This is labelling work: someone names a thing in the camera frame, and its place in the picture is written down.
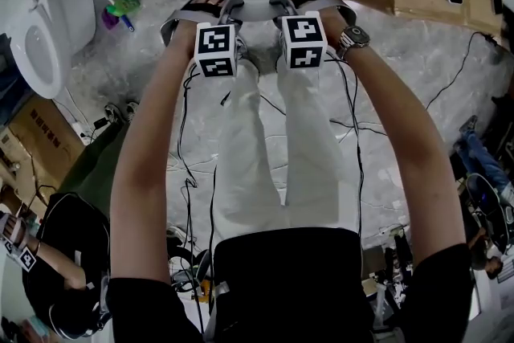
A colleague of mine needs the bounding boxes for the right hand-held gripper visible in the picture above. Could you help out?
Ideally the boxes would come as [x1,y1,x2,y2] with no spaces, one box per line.
[267,0,358,71]

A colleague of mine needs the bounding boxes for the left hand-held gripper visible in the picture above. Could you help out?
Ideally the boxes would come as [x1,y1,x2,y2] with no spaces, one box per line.
[159,0,245,78]

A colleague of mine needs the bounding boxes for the person's left forearm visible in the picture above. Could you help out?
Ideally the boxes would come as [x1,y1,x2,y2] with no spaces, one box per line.
[109,17,202,283]

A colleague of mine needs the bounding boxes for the person's right forearm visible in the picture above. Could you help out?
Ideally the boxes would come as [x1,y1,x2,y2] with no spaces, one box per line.
[320,6,463,271]

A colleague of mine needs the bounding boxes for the white toilet with round seat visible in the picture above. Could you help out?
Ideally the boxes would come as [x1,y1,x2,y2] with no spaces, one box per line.
[0,0,98,100]

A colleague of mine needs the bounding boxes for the silver wristwatch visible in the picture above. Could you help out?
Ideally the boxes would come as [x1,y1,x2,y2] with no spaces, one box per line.
[336,24,371,61]

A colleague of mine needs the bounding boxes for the green and purple cleaning brush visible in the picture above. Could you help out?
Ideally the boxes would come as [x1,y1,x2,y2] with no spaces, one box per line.
[95,0,142,32]

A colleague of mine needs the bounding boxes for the person's white trousers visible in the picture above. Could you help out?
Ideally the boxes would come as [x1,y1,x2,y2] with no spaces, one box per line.
[210,47,351,243]

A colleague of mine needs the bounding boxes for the printed brown cardboard box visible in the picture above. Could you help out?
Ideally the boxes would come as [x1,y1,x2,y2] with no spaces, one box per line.
[0,95,88,214]

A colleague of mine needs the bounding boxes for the person's black shirt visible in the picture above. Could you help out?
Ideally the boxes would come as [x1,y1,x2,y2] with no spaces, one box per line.
[105,227,473,343]

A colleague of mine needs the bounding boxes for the black cable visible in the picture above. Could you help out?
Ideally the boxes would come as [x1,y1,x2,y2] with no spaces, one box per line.
[325,56,365,240]
[176,66,206,338]
[424,30,501,112]

